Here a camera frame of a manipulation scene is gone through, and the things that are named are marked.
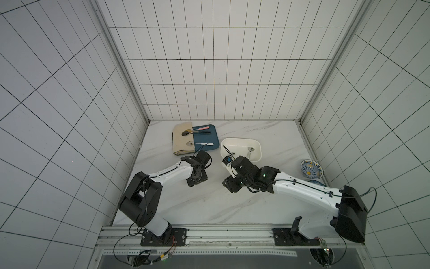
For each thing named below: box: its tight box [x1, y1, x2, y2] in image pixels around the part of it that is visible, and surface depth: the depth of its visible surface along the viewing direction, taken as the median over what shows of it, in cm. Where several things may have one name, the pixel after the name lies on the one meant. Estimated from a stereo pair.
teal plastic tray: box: [192, 124, 220, 151], surface depth 112 cm
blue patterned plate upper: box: [300, 159, 325, 180], surface depth 95 cm
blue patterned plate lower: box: [307, 179, 326, 187], surface depth 87 cm
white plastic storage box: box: [220, 137, 262, 163], surface depth 105 cm
